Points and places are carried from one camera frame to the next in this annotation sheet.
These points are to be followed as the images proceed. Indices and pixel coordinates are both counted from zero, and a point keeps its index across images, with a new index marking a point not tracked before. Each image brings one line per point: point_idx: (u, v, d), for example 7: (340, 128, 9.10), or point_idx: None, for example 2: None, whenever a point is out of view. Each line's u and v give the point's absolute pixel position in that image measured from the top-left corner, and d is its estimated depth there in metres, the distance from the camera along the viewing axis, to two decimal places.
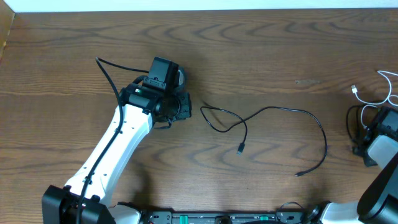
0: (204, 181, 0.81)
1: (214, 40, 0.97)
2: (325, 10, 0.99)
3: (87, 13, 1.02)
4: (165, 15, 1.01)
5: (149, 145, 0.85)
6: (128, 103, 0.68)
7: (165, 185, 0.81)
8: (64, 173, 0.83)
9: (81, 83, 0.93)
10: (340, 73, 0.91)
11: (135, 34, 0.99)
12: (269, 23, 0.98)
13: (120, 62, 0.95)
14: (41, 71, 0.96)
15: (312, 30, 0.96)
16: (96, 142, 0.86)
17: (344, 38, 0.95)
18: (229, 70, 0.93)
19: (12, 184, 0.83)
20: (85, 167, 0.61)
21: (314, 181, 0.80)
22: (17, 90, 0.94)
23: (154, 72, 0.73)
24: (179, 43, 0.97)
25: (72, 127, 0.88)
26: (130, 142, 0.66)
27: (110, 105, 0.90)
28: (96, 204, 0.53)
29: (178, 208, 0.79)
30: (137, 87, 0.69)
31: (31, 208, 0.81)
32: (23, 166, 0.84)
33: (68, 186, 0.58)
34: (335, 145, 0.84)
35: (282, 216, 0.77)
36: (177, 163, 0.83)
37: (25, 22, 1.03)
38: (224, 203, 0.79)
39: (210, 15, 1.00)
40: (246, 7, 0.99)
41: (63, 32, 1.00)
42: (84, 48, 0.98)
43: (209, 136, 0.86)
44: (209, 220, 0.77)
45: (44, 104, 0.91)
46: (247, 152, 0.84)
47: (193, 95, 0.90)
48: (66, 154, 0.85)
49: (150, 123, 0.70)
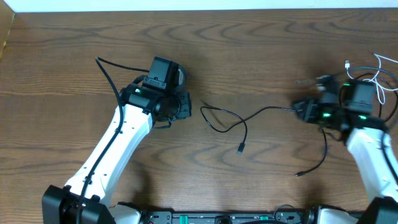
0: (204, 181, 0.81)
1: (215, 39, 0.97)
2: (326, 10, 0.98)
3: (87, 13, 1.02)
4: (165, 15, 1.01)
5: (149, 145, 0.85)
6: (127, 102, 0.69)
7: (166, 185, 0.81)
8: (64, 173, 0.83)
9: (81, 83, 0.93)
10: (340, 73, 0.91)
11: (135, 34, 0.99)
12: (269, 23, 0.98)
13: (120, 62, 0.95)
14: (41, 71, 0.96)
15: (312, 30, 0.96)
16: (96, 142, 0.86)
17: (345, 38, 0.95)
18: (229, 70, 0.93)
19: (13, 184, 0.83)
20: (85, 167, 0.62)
21: (314, 181, 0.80)
22: (17, 90, 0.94)
23: (154, 72, 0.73)
24: (179, 43, 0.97)
25: (72, 127, 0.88)
26: (130, 142, 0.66)
27: (110, 105, 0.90)
28: (96, 205, 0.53)
29: (178, 208, 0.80)
30: (137, 87, 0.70)
31: (32, 207, 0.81)
32: (23, 166, 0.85)
33: (68, 186, 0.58)
34: (336, 145, 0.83)
35: (282, 216, 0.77)
36: (178, 163, 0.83)
37: (25, 22, 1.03)
38: (224, 203, 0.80)
39: (210, 15, 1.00)
40: (246, 6, 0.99)
41: (63, 32, 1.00)
42: (85, 48, 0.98)
43: (209, 136, 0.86)
44: (209, 220, 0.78)
45: (45, 104, 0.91)
46: (247, 152, 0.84)
47: (193, 95, 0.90)
48: (66, 154, 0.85)
49: (150, 123, 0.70)
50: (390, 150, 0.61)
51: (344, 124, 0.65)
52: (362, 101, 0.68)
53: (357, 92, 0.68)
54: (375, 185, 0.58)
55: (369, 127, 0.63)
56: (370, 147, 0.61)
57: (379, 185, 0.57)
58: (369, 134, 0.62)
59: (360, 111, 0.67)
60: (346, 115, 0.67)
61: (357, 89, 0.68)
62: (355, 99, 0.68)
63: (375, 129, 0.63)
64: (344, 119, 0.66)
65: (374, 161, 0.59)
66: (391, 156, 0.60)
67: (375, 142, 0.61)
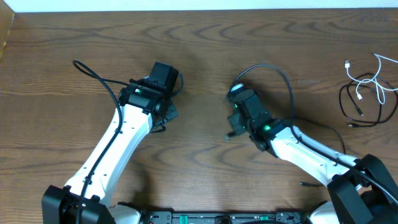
0: (204, 181, 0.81)
1: (214, 39, 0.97)
2: (326, 10, 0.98)
3: (87, 13, 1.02)
4: (165, 15, 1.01)
5: (150, 145, 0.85)
6: (127, 102, 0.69)
7: (165, 185, 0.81)
8: (65, 173, 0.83)
9: (81, 83, 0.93)
10: (340, 73, 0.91)
11: (135, 34, 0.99)
12: (270, 23, 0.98)
13: (120, 63, 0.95)
14: (41, 71, 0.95)
15: (312, 30, 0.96)
16: (97, 142, 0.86)
17: (345, 38, 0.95)
18: (229, 70, 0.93)
19: (13, 184, 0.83)
20: (85, 167, 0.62)
21: (314, 182, 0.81)
22: (17, 90, 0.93)
23: (154, 76, 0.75)
24: (178, 43, 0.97)
25: (72, 127, 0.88)
26: (130, 143, 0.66)
27: (110, 105, 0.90)
28: (96, 204, 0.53)
29: (178, 208, 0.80)
30: (137, 88, 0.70)
31: (32, 207, 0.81)
32: (23, 166, 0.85)
33: (68, 186, 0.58)
34: (335, 145, 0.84)
35: (282, 216, 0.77)
36: (177, 163, 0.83)
37: (25, 22, 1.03)
38: (224, 203, 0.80)
39: (210, 16, 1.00)
40: (246, 7, 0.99)
41: (63, 32, 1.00)
42: (85, 48, 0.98)
43: (209, 136, 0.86)
44: (209, 219, 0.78)
45: (45, 104, 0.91)
46: (247, 152, 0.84)
47: (193, 95, 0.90)
48: (66, 154, 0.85)
49: (150, 124, 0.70)
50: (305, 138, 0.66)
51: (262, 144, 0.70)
52: (259, 112, 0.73)
53: (250, 107, 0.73)
54: (322, 175, 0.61)
55: (277, 133, 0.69)
56: (291, 147, 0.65)
57: (323, 172, 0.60)
58: (282, 138, 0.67)
59: (262, 122, 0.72)
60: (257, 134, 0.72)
61: (246, 106, 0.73)
62: (252, 114, 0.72)
63: (283, 131, 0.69)
64: (259, 140, 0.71)
65: (304, 155, 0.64)
66: (310, 142, 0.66)
67: (292, 139, 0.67)
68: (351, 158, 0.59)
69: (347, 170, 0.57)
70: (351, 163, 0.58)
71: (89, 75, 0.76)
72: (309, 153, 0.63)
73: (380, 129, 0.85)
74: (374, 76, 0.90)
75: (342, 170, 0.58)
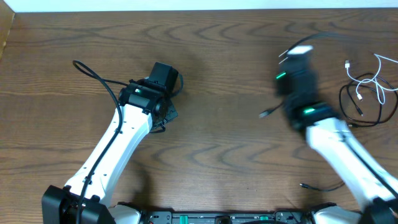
0: (204, 181, 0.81)
1: (214, 39, 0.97)
2: (326, 10, 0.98)
3: (87, 13, 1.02)
4: (165, 15, 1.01)
5: (150, 145, 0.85)
6: (127, 102, 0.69)
7: (165, 185, 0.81)
8: (65, 173, 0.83)
9: (81, 83, 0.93)
10: (340, 73, 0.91)
11: (135, 34, 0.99)
12: (270, 23, 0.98)
13: (120, 63, 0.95)
14: (41, 71, 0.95)
15: (312, 30, 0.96)
16: (97, 142, 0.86)
17: (344, 38, 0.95)
18: (229, 70, 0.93)
19: (13, 184, 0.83)
20: (85, 167, 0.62)
21: (314, 182, 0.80)
22: (17, 90, 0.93)
23: (154, 76, 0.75)
24: (178, 43, 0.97)
25: (72, 127, 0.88)
26: (130, 143, 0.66)
27: (110, 105, 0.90)
28: (96, 204, 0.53)
29: (178, 208, 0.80)
30: (137, 87, 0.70)
31: (32, 208, 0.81)
32: (23, 166, 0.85)
33: (68, 186, 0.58)
34: None
35: (282, 216, 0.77)
36: (177, 163, 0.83)
37: (25, 22, 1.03)
38: (224, 203, 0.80)
39: (210, 16, 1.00)
40: (245, 7, 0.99)
41: (63, 32, 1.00)
42: (85, 48, 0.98)
43: (209, 136, 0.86)
44: (209, 220, 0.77)
45: (45, 104, 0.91)
46: (247, 152, 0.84)
47: (193, 95, 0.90)
48: (66, 154, 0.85)
49: (150, 123, 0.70)
50: (356, 145, 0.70)
51: (297, 122, 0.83)
52: (303, 92, 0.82)
53: (298, 84, 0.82)
54: (357, 185, 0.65)
55: (319, 120, 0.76)
56: (335, 143, 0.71)
57: (360, 182, 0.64)
58: (328, 130, 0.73)
59: (306, 103, 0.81)
60: (296, 114, 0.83)
61: (295, 81, 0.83)
62: (298, 93, 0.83)
63: (328, 123, 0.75)
64: (295, 119, 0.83)
65: (346, 157, 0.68)
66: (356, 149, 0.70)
67: (337, 136, 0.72)
68: (391, 180, 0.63)
69: (388, 193, 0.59)
70: (392, 188, 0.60)
71: (91, 75, 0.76)
72: (353, 158, 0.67)
73: (380, 129, 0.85)
74: (374, 76, 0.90)
75: (382, 190, 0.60)
